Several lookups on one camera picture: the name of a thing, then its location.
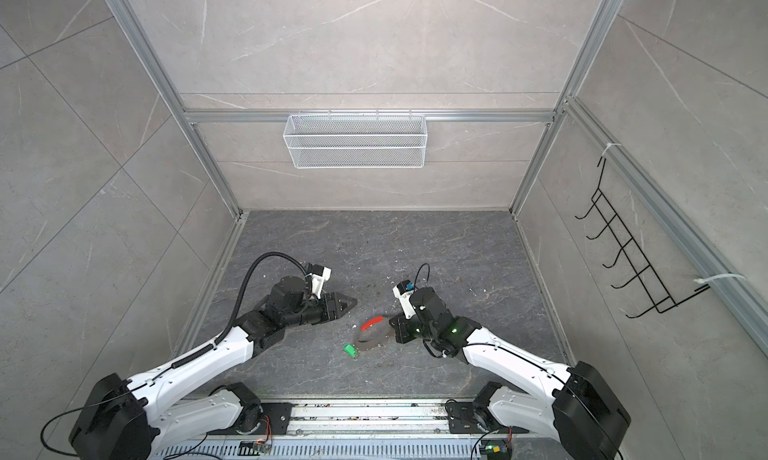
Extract green capped key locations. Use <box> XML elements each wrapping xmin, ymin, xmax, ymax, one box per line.
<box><xmin>343</xmin><ymin>344</ymin><xmax>359</xmax><ymax>358</ymax></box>

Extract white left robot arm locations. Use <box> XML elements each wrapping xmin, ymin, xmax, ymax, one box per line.
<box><xmin>69</xmin><ymin>276</ymin><xmax>358</xmax><ymax>459</ymax></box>

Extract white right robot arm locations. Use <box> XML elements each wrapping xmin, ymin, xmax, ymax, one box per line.
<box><xmin>389</xmin><ymin>280</ymin><xmax>631</xmax><ymax>459</ymax></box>

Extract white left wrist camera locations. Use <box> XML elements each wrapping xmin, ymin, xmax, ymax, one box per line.
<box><xmin>305</xmin><ymin>263</ymin><xmax>331</xmax><ymax>299</ymax></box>

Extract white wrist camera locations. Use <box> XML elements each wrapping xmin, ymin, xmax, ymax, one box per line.
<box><xmin>305</xmin><ymin>263</ymin><xmax>331</xmax><ymax>299</ymax></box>
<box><xmin>393</xmin><ymin>279</ymin><xmax>415</xmax><ymax>319</ymax></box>

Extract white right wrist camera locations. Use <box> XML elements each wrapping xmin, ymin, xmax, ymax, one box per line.
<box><xmin>393</xmin><ymin>279</ymin><xmax>415</xmax><ymax>319</ymax></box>

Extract black corrugated cable conduit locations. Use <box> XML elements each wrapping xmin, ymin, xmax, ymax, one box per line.
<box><xmin>212</xmin><ymin>251</ymin><xmax>310</xmax><ymax>347</ymax></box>

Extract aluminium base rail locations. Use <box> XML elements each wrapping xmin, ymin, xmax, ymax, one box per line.
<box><xmin>154</xmin><ymin>398</ymin><xmax>531</xmax><ymax>459</ymax></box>

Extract white wire mesh basket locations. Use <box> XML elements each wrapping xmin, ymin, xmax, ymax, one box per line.
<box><xmin>283</xmin><ymin>114</ymin><xmax>428</xmax><ymax>169</ymax></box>

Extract black wire hook rack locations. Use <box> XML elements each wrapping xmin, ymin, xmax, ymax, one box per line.
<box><xmin>574</xmin><ymin>157</ymin><xmax>711</xmax><ymax>319</ymax></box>

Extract aluminium frame profiles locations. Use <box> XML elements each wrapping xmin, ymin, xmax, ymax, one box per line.
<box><xmin>104</xmin><ymin>0</ymin><xmax>767</xmax><ymax>351</ymax></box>

